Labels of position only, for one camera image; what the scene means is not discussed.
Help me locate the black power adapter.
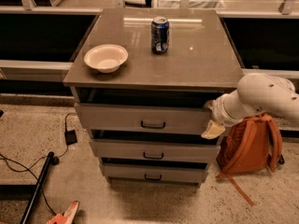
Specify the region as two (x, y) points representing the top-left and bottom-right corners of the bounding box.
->
(64, 130), (78, 146)

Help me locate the grey metal railing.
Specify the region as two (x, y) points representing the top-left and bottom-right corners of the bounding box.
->
(0, 0), (299, 82)

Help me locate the grey drawer cabinet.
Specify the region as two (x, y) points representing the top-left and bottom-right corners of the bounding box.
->
(63, 7), (250, 188)

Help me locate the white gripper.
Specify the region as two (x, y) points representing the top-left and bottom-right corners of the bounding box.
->
(201, 94), (242, 140)

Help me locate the white paper bowl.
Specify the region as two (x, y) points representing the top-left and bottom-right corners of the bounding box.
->
(84, 44), (128, 73)

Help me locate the black cable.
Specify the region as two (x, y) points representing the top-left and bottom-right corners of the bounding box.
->
(0, 112), (78, 217)

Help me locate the blue soda can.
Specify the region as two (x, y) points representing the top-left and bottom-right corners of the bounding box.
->
(151, 16), (170, 54)

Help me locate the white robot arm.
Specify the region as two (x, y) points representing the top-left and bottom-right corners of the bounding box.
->
(201, 74), (299, 139)

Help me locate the grey bottom drawer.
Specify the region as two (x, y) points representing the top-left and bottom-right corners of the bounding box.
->
(100, 164), (207, 183)

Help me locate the orange backpack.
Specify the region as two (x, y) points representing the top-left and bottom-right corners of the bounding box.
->
(216, 113), (283, 206)

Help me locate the grey middle drawer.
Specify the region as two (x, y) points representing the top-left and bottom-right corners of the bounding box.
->
(90, 139), (220, 163)

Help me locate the grey drawer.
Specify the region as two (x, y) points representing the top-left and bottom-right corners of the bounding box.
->
(100, 164), (207, 183)
(75, 103), (212, 135)
(90, 139), (220, 163)

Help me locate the grey top drawer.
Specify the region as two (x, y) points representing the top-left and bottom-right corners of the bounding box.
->
(75, 103), (212, 135)

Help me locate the black metal stand leg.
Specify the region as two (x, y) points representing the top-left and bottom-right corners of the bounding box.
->
(20, 151), (54, 224)

